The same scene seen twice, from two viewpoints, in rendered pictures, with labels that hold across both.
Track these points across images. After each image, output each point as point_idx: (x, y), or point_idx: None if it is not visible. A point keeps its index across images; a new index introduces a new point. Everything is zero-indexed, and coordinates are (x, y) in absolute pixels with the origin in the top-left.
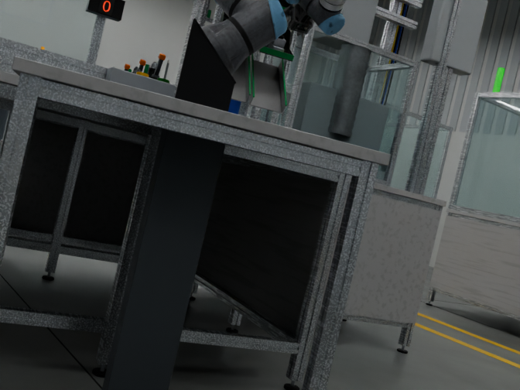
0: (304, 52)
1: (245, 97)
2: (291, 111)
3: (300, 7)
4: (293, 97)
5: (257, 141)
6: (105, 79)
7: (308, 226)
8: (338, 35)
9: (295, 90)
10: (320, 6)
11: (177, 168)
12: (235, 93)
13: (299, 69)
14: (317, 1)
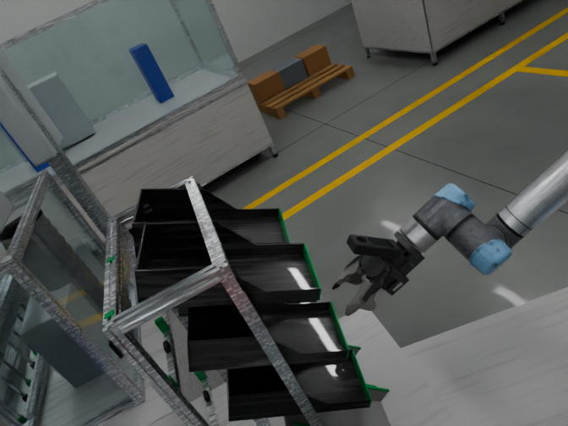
0: (47, 297)
1: (373, 400)
2: (106, 357)
3: (394, 261)
4: (94, 346)
5: None
6: None
7: None
8: (27, 235)
9: (87, 338)
10: (521, 238)
11: None
12: (374, 413)
13: (62, 319)
14: (507, 237)
